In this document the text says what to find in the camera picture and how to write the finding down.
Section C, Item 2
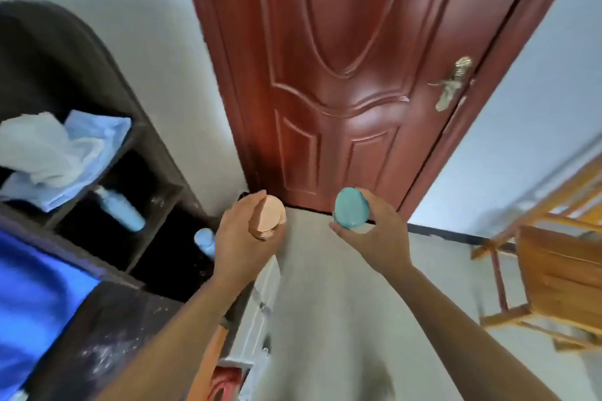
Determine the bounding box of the person's right hand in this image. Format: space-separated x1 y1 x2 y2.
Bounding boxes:
329 187 415 276

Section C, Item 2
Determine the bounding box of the person's left hand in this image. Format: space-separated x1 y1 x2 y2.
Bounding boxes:
214 189 288 292

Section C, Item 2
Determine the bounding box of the light blue capped bottle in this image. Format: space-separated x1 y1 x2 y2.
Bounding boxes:
193 227 217 259

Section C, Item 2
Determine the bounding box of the teal round jar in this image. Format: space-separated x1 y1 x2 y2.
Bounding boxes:
332 187 371 230

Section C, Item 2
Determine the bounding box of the rose gold round jar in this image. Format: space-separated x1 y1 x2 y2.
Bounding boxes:
248 194 287 242

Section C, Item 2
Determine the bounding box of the light blue pump bottle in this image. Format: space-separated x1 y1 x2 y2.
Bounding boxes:
93 185 147 233

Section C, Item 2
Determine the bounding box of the wooden chair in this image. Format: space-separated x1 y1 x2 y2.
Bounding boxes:
472 165 602 353

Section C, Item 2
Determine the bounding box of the person's right forearm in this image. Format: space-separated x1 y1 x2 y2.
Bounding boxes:
383 264 561 401

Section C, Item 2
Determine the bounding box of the person's left forearm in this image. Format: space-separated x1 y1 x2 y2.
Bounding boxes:
96 271 257 401

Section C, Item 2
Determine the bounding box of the white drawer cabinet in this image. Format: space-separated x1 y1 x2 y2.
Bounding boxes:
221 254 283 401

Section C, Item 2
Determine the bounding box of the orange drawer front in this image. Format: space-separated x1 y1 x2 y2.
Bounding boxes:
186 325 229 401

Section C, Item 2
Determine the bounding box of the red plastic stool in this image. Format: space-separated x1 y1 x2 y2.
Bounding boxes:
206 365 253 401

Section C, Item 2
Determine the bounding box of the light blue tissue pack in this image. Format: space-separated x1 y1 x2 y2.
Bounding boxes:
0 109 132 214

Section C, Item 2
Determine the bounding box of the red wooden door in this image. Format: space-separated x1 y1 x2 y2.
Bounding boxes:
176 0 593 223

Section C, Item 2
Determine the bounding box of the blue towel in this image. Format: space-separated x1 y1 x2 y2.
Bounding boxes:
0 226 102 401

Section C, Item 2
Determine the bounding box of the dark wooden shelf unit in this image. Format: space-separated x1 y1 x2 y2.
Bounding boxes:
0 0 222 303

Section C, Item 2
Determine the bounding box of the brass door handle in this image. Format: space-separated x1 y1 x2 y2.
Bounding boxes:
428 56 474 113

